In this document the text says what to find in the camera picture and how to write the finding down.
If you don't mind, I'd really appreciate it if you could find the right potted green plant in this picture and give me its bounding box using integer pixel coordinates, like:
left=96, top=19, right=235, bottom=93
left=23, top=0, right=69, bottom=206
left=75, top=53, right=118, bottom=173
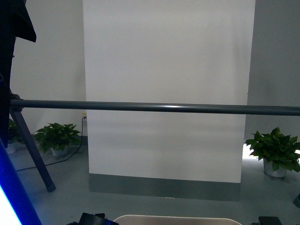
left=245, top=127, right=300, bottom=178

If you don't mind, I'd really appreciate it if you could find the black power cable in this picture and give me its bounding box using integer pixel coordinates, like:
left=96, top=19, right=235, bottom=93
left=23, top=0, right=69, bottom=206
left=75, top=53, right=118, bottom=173
left=15, top=116, right=87, bottom=172

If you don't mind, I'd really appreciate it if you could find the potted green plant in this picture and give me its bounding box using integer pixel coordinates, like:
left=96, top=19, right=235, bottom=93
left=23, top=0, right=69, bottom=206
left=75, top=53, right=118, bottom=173
left=245, top=127, right=300, bottom=178
left=34, top=123, right=81, bottom=157

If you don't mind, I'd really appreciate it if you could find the far left potted plant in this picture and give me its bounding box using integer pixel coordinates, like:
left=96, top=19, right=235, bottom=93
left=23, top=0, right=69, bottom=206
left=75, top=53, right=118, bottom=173
left=6, top=119, right=23, bottom=154

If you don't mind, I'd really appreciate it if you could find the grey rack foot right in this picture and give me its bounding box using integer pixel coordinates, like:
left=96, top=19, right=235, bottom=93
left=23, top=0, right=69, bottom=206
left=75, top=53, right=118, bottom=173
left=293, top=194, right=300, bottom=208

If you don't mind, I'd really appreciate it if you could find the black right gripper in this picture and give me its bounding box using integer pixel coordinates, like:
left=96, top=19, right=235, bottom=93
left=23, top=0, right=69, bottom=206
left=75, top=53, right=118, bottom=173
left=250, top=216, right=282, bottom=225

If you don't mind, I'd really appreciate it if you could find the grey clothes rack upper bar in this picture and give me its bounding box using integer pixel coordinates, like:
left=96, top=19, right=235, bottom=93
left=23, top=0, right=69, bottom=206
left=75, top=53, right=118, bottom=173
left=10, top=100, right=300, bottom=116

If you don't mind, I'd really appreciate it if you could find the grey clothes rack leg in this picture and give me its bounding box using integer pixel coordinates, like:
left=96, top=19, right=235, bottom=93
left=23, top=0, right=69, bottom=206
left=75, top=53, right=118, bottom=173
left=9, top=106, right=56, bottom=192

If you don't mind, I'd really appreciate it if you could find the hanging black garment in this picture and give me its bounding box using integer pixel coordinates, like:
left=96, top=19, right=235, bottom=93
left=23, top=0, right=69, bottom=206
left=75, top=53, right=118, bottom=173
left=0, top=0, right=37, bottom=147

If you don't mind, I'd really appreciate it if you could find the beige plastic laundry hamper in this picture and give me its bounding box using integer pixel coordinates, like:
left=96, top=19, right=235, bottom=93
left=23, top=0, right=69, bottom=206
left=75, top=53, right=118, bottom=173
left=114, top=215, right=240, bottom=225

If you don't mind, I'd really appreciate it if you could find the left potted green plant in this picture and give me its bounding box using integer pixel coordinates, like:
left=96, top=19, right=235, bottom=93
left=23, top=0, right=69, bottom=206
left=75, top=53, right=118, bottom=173
left=34, top=123, right=81, bottom=157

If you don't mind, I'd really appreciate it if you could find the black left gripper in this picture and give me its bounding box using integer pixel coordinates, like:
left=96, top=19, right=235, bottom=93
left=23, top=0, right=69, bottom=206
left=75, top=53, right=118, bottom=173
left=67, top=213, right=113, bottom=225

